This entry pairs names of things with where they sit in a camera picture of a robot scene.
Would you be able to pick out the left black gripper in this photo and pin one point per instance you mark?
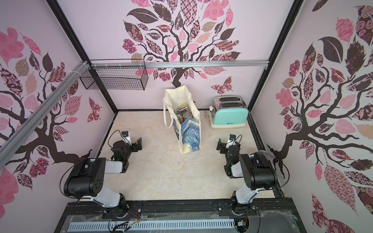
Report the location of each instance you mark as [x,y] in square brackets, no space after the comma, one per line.
[135,145]

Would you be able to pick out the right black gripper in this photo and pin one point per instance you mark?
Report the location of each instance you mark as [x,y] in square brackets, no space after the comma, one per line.
[224,147]

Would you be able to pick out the cream canvas tote bag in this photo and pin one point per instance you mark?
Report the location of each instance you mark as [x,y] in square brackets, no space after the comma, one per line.
[181,114]

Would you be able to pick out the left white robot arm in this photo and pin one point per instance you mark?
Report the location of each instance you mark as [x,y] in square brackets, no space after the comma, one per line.
[86,178]

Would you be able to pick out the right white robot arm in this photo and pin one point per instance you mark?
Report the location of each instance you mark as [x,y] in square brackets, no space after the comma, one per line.
[256,169]

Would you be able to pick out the mint green toaster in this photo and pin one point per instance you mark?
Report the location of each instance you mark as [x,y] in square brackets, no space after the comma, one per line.
[229,111]

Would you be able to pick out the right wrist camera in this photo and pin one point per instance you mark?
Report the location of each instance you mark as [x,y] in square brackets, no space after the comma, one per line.
[231,140]

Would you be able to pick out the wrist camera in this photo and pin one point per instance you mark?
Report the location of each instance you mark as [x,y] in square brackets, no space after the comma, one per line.
[231,140]
[125,136]

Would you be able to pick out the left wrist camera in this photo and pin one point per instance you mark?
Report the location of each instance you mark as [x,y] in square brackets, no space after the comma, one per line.
[125,136]

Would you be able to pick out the black wire basket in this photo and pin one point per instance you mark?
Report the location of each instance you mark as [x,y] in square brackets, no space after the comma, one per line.
[116,74]

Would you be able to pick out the white slotted cable duct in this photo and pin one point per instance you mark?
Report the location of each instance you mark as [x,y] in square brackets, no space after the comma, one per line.
[150,226]

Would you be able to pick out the aluminium rail back wall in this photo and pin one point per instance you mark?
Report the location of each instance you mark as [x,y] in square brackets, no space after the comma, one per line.
[193,64]

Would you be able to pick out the aluminium rail wall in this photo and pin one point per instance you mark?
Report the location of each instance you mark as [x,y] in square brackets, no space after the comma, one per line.
[193,64]
[10,147]

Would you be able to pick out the black base frame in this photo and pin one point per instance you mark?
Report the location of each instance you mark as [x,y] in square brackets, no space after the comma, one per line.
[269,215]

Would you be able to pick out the aluminium rail left wall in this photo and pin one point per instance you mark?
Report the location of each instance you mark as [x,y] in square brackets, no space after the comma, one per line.
[10,147]

